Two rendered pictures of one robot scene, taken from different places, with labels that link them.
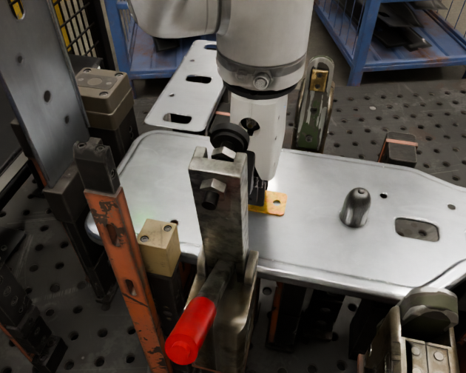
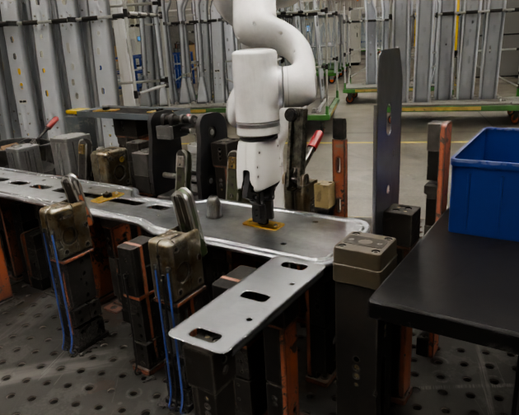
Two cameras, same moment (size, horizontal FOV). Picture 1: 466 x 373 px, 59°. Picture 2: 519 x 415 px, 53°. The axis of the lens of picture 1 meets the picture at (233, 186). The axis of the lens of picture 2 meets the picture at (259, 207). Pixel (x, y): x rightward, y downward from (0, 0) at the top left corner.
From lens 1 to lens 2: 1.35 m
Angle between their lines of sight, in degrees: 113
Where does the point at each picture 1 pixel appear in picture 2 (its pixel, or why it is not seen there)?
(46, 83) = (386, 182)
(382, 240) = not seen: hidden behind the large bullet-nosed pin
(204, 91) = (256, 283)
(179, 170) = (304, 238)
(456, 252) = not seen: hidden behind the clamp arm
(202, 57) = (234, 322)
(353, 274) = (235, 204)
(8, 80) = (397, 154)
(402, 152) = (142, 239)
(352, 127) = not seen: outside the picture
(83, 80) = (376, 242)
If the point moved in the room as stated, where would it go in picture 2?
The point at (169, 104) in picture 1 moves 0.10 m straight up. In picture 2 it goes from (296, 276) to (295, 217)
